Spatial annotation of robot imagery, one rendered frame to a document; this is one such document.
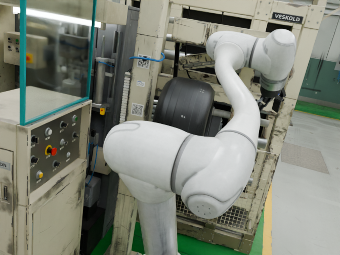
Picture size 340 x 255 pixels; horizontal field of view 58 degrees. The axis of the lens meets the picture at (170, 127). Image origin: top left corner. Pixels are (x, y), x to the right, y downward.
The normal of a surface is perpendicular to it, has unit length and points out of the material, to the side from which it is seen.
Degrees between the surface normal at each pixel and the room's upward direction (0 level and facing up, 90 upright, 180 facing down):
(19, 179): 90
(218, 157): 25
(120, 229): 90
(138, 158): 78
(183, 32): 90
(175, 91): 36
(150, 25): 90
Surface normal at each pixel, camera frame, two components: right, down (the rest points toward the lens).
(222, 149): -0.11, -0.80
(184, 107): -0.08, -0.33
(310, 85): -0.30, 0.26
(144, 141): -0.26, -0.47
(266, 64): -0.54, 0.69
